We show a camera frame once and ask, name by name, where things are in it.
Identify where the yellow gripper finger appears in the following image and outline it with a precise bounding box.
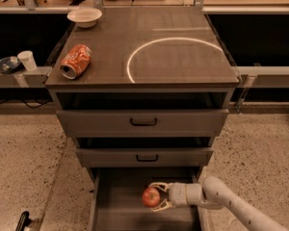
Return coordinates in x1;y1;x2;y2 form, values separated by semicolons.
149;182;171;193
152;199;172;212

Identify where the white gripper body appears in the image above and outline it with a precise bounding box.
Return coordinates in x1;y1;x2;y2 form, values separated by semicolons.
169;183;188;207

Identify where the red apple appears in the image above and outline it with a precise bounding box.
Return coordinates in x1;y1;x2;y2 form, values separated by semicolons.
142;187;161;208

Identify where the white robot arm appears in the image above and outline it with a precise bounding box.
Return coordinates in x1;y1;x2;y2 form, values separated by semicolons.
150;176;289;231

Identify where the bottom grey drawer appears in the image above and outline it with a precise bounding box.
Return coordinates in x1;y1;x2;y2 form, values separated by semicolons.
89;167;201;231

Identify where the grey drawer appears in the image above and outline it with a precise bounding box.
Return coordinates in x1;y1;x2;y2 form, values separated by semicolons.
55;91;230;139
75;138;213;167
89;167;201;231

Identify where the middle grey drawer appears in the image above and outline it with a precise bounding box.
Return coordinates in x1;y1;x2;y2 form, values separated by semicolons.
75;138;213;167

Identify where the grey drawer cabinet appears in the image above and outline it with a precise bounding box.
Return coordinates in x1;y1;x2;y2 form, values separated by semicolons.
44;5;241;231

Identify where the top grey drawer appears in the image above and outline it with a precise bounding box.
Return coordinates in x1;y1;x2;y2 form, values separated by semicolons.
55;91;230;139

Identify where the crushed orange soda can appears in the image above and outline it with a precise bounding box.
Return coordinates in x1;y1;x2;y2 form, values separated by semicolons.
60;44;92;80

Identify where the white ceramic bowl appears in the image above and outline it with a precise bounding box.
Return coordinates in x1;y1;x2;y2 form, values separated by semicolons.
67;8;102;28

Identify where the white paper cup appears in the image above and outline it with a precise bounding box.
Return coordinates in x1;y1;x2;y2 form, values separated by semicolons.
17;51;38;71

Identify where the dark blue bowl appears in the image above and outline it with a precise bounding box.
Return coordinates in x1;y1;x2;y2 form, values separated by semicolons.
0;56;20;74

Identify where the black handle on floor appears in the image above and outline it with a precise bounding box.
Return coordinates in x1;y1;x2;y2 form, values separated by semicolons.
15;211;31;231

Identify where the black cable on floor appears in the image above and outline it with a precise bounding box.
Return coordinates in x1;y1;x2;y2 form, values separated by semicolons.
0;98;52;109

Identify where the metal shelf rail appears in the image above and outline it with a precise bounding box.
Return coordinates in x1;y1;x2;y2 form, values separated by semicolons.
0;66;52;89

